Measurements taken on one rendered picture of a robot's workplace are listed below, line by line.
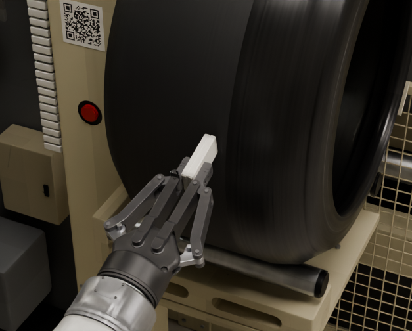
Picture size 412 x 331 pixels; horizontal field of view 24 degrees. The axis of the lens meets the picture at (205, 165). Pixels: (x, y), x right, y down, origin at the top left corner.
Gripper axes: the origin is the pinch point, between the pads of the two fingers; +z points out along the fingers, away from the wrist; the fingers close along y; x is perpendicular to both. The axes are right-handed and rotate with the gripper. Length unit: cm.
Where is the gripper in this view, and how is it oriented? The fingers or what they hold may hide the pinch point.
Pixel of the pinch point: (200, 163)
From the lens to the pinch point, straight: 116.8
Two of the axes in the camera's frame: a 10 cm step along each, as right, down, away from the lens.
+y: -9.0, -2.5, 3.5
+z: 4.1, -7.3, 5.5
